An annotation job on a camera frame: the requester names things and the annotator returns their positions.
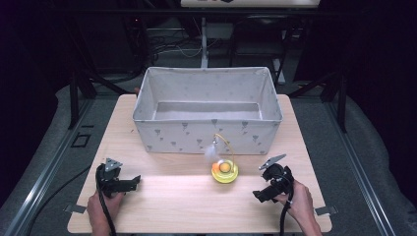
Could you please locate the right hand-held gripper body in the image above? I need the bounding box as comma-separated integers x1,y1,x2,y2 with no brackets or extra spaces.
258,153,295,200

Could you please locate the white table leg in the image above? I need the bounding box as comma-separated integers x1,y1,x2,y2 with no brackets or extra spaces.
200,16,210,69

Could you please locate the metal table clip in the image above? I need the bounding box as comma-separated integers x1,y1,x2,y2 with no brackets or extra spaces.
63,204,88,214
314,205,339,216

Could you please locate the grey patterned fabric storage box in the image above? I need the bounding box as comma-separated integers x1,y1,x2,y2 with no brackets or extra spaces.
132,66,284,156

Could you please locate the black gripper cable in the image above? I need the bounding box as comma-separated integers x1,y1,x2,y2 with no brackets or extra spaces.
95,165,118,236
278,183,295,236

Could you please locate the black metal stand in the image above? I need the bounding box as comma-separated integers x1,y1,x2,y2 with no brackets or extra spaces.
67,70,99,131
288,70,348,134

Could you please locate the metal floor rail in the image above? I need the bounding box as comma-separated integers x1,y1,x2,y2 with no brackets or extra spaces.
2,97,96,236
323,97,397,236

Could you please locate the black floor cable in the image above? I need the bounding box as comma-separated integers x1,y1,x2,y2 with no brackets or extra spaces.
25,165,93,236

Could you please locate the yellow cat toy with feather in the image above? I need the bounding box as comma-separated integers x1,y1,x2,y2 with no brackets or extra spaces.
204,132,240,185

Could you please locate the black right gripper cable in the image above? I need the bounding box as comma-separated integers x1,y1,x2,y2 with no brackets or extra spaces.
278,183,295,236

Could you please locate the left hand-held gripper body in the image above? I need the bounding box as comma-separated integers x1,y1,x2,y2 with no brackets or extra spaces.
95,157,133,199

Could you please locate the person's right hand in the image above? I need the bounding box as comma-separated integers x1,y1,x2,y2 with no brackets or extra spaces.
272,179,315,227

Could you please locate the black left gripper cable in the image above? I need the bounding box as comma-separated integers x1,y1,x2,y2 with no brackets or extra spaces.
95,165,118,236

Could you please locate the person's left hand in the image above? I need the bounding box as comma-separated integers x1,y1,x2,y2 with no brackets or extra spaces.
86,191,126,227

